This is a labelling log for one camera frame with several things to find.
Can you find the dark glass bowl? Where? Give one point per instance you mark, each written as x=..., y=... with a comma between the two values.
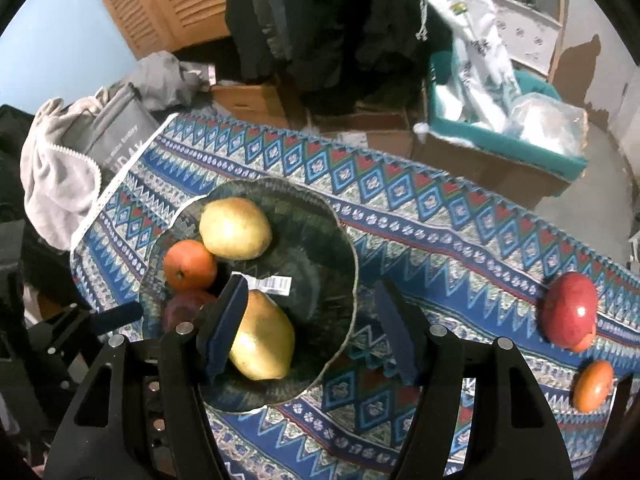
x=310, y=260

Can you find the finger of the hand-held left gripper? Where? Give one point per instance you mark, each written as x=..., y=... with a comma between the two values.
x=55, y=355
x=117, y=316

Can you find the white plastic crate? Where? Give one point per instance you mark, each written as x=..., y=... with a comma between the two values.
x=525, y=35

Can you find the grey printed bag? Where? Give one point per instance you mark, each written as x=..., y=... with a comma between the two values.
x=120, y=130

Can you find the light grey door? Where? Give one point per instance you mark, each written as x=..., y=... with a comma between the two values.
x=615, y=85

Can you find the small orange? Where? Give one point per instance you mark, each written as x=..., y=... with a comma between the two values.
x=587, y=344

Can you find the red apple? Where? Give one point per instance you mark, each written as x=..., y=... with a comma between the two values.
x=182, y=310
x=570, y=310

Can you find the yellow-green pear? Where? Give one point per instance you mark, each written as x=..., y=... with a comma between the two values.
x=262, y=345

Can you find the white hooded sweater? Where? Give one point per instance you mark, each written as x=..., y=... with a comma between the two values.
x=55, y=180

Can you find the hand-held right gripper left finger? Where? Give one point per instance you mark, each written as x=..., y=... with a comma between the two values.
x=227, y=320

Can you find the flat cardboard box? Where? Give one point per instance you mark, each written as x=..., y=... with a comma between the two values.
x=380, y=125

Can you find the large orange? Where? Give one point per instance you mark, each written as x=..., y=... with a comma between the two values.
x=592, y=385
x=190, y=265

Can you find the tan cardboard box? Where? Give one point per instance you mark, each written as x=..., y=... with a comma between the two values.
x=250, y=100

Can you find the black hooded jacket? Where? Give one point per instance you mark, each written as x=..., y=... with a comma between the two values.
x=350, y=25

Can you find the white printed rice bag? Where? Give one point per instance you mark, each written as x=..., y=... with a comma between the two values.
x=480, y=45

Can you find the wooden shelf rack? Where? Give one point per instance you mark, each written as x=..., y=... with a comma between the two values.
x=557, y=35

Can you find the clear plastic bag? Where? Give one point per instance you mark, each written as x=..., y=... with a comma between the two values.
x=545, y=120

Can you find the teal plastic bin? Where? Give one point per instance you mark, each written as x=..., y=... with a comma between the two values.
x=500, y=137

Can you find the wooden louvered door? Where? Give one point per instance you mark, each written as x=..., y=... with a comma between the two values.
x=150, y=0

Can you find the large cardboard box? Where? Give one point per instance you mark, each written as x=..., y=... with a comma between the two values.
x=490, y=165

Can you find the blue patterned blanket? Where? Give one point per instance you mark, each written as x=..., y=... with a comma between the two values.
x=425, y=220

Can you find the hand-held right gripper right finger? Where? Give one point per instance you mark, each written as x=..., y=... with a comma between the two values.
x=395, y=330

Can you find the yellow pear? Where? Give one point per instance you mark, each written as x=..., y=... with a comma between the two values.
x=235, y=227

